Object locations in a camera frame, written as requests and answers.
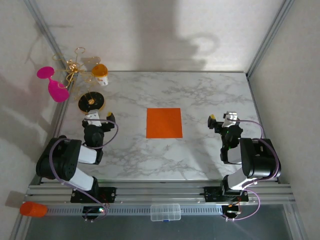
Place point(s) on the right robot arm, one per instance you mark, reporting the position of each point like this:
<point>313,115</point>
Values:
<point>257,160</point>

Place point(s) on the pink plastic wine glass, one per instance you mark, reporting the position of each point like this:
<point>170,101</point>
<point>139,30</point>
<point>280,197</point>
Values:
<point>58,91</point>

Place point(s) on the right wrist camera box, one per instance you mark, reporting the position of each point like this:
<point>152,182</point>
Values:
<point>230,119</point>

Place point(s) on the aluminium mounting rail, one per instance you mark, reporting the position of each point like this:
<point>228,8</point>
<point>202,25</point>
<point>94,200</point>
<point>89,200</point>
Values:
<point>160,192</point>

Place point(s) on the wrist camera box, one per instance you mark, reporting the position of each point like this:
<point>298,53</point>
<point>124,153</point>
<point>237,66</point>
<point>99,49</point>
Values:
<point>93,119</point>
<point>230,119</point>

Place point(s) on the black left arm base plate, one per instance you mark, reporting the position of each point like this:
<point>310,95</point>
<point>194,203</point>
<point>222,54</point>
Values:
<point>110,195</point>

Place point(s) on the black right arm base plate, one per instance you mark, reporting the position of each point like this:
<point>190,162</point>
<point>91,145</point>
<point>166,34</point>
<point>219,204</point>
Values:
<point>210,195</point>

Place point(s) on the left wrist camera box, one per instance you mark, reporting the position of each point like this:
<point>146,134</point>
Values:
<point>93,119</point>

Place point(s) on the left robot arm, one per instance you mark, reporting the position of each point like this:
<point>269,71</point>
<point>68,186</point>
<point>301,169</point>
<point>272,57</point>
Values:
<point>85,153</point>

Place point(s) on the orange plastic cup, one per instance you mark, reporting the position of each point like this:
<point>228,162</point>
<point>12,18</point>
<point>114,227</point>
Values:
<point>33,209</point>

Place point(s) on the orange paper sheet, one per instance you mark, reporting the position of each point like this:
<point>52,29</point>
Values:
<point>164,123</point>

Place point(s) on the clear plastic organizer box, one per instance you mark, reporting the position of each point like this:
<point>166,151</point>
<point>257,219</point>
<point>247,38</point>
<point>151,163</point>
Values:
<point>165,212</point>

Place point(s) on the aluminium frame post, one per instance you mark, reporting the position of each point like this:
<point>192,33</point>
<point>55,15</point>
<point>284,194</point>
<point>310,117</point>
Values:
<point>45,30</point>
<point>270,35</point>

